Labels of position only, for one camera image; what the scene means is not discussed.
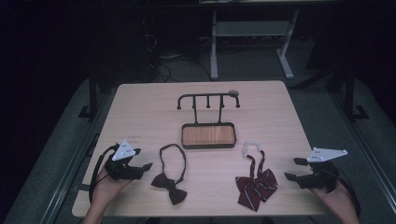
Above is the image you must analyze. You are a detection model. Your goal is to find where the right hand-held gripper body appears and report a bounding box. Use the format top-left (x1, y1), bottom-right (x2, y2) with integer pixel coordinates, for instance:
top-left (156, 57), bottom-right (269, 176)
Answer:
top-left (306, 147), bottom-right (348, 193)

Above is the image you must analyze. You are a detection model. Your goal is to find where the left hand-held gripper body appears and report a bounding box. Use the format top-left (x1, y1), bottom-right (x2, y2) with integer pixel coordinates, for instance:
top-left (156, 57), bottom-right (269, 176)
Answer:
top-left (104, 138), bottom-right (144, 181)

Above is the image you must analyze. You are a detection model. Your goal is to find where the dark brown bow tie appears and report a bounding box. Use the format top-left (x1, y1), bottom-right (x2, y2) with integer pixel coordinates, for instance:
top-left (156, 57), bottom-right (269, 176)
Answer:
top-left (150, 143), bottom-right (189, 206)

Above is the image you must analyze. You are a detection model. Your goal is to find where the red striped bow tie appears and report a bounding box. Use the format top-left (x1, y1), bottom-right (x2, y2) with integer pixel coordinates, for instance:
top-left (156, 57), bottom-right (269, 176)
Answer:
top-left (234, 142), bottom-right (278, 213)

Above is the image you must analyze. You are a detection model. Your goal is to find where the black hook rack wooden tray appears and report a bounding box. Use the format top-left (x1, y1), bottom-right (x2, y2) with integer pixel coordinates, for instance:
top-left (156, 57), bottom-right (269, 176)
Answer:
top-left (177, 91), bottom-right (241, 150)

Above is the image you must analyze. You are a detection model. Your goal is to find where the person's right hand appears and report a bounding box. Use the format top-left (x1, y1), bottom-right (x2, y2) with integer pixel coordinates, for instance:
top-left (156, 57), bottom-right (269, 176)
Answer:
top-left (310, 181), bottom-right (355, 217)

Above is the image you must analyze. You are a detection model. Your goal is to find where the person's left hand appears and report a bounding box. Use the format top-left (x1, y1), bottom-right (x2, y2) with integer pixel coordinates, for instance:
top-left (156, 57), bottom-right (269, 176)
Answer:
top-left (92, 167), bottom-right (134, 207)

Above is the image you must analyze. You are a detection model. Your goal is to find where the black metal stand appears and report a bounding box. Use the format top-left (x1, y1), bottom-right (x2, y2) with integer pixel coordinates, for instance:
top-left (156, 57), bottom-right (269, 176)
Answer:
top-left (78, 69), bottom-right (99, 120)
top-left (343, 66), bottom-right (371, 121)

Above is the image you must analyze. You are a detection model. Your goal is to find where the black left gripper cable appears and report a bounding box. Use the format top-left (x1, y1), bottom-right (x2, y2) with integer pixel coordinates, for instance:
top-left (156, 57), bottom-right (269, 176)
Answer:
top-left (89, 144), bottom-right (121, 204)

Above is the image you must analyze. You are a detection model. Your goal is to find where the metal floor rail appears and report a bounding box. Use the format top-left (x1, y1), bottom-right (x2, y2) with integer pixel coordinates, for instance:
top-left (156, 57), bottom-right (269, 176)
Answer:
top-left (330, 91), bottom-right (396, 203)
top-left (38, 90), bottom-right (110, 224)

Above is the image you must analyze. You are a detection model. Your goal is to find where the tangle of floor cables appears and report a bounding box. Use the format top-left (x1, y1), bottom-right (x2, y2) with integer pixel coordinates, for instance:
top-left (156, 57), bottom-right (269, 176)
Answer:
top-left (146, 29), bottom-right (213, 84)

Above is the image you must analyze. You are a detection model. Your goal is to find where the grey metal desk frame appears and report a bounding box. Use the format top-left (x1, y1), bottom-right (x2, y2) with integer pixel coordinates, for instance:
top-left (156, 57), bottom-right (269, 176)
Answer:
top-left (209, 8), bottom-right (301, 81)

